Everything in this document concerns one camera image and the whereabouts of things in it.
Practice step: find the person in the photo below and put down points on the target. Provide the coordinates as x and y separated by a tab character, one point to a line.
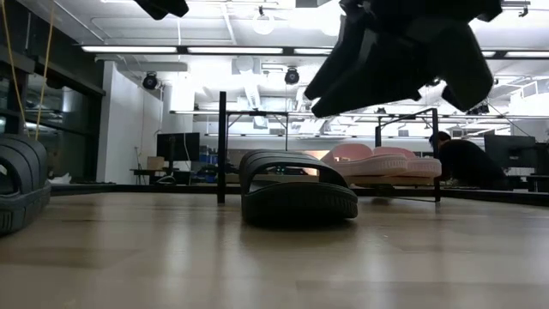
467	163

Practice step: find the dark monitor desk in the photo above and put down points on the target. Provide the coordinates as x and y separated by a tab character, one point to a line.
141	172

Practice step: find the small black ceiling lamp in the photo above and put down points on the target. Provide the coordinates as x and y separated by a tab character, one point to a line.
478	109

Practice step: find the black aluminium table frame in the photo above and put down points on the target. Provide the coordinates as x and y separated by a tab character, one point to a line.
128	189

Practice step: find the cardboard box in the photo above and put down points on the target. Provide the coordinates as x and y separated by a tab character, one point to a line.
155	163

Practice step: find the wide black monitor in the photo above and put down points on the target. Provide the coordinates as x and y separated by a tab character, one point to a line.
510	150

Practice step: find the black foam slide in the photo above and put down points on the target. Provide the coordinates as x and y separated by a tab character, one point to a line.
21	206
296	206

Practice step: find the long ceiling light strip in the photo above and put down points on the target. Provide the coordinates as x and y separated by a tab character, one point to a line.
128	49

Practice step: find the black ceiling dome fixture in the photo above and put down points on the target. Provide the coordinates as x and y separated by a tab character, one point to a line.
291	76
150	81

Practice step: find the wooden shelf with black frame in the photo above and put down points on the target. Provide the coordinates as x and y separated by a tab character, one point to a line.
221	150

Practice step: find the black monitor on desk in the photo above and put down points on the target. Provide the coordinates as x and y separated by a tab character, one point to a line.
178	147

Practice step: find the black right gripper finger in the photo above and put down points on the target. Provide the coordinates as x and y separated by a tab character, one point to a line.
343	56
377	81

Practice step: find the pink foam slide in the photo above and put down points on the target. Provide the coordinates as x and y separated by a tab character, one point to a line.
424	167
377	165

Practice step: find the white crumpled bag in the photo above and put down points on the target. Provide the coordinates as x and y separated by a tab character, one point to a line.
56	179

